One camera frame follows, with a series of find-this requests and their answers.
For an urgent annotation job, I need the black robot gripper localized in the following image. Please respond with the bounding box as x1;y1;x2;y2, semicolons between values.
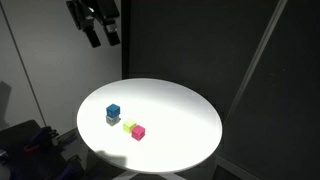
66;0;120;48

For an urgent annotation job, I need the pink cube block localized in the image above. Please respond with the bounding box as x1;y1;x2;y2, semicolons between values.
131;125;145;141

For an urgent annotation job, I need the blue cube block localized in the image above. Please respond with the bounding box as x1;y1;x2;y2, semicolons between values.
106;104;120;118

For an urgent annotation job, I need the grey cube block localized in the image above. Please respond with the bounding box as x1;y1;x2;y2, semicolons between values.
106;116;121;126

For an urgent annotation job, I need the yellow-green cube block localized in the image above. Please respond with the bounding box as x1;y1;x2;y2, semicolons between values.
123;120;137;134

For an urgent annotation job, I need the round white table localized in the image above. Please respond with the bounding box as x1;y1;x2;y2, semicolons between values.
77;78;222;180

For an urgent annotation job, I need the purple spring clamp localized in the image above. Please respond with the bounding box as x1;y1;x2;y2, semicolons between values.
24;126;59;153

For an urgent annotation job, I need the black perforated cart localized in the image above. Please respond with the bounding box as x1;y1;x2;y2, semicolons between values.
0;120;84;180

